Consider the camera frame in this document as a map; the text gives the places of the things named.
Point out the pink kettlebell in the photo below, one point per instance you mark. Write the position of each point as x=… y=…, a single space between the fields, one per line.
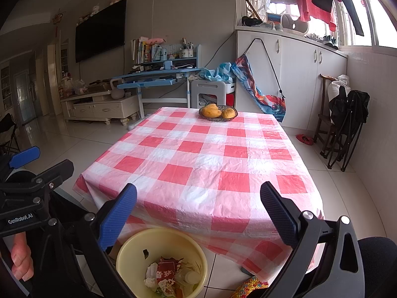
x=116 y=93

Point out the blue crumpled cloth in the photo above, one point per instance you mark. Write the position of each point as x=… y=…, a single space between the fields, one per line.
x=223 y=73

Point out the red white checkered tablecloth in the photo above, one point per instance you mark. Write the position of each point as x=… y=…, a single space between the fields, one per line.
x=204 y=178

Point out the dark wicker fruit basket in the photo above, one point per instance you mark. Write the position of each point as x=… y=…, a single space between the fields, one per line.
x=218 y=119

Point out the black folded chair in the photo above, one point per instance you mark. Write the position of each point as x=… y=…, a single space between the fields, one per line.
x=349 y=112

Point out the red white snack wrapper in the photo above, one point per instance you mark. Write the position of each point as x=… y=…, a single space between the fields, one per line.
x=167 y=270

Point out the cream tv cabinet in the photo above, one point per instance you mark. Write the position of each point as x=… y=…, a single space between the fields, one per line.
x=100 y=107

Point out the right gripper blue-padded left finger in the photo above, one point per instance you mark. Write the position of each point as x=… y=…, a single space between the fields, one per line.
x=113 y=215

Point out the dark wooden chair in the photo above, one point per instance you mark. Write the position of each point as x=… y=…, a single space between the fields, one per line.
x=325 y=129

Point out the blue children's study desk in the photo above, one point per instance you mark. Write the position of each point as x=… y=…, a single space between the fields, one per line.
x=171 y=72

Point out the person's left hand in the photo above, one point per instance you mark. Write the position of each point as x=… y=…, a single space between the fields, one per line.
x=21 y=256

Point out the white plastic bag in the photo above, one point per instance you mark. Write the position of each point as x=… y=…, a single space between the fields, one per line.
x=150 y=280

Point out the yellow mango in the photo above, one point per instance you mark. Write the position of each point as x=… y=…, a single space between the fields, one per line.
x=211 y=107
x=228 y=113
x=211 y=114

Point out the red hanging garment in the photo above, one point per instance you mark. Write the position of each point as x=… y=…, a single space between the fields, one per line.
x=319 y=20

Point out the yellow plastic trash bin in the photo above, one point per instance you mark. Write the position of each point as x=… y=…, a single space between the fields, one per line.
x=147 y=247

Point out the pink plush toy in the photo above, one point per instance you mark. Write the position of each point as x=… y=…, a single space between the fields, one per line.
x=154 y=41

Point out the white storage cabinet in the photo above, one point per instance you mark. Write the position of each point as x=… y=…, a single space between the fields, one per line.
x=292 y=64

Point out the row of books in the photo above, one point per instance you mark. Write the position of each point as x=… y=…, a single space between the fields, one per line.
x=141 y=50

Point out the red slipper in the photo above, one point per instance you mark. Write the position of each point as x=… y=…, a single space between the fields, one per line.
x=305 y=139

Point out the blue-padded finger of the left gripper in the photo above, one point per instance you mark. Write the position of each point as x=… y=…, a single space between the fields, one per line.
x=24 y=157

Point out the white pen holder cup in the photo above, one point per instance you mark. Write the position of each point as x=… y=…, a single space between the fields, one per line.
x=186 y=53

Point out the white plastic stool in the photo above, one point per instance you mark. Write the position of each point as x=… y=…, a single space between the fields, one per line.
x=203 y=92

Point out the black wall television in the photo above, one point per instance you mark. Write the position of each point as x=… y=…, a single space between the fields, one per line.
x=102 y=32

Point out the white bag on chair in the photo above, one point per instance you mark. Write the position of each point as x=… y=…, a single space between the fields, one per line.
x=334 y=86

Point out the yellow mango right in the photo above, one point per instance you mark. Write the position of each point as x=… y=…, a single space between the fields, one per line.
x=228 y=113

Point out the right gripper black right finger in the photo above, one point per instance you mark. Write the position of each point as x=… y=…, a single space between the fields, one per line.
x=283 y=213

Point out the yellow mango left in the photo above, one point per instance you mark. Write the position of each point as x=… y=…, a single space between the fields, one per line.
x=211 y=107

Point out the yellow mango front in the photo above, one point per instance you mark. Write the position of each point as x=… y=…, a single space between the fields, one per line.
x=211 y=114

